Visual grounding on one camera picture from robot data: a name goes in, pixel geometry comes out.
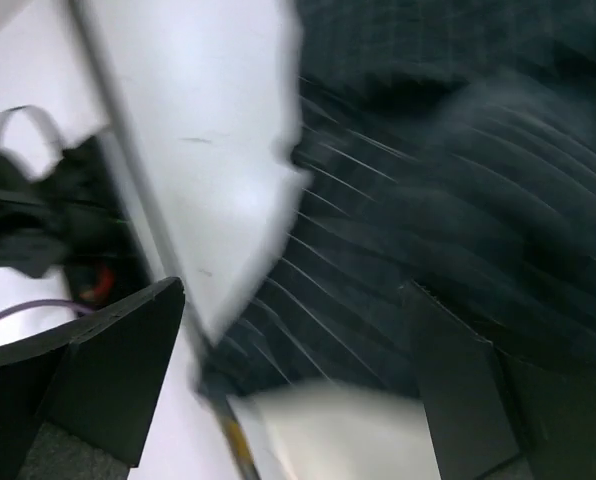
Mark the dark blue checkered pillowcase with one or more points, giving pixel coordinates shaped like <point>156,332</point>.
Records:
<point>448,143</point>

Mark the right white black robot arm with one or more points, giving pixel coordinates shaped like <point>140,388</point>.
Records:
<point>23,210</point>

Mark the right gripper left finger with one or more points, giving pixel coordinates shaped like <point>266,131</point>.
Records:
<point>77,401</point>

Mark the cream white pillow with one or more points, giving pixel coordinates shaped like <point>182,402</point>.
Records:
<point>322,430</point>

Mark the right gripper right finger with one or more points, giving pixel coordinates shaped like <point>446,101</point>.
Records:
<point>497,407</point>

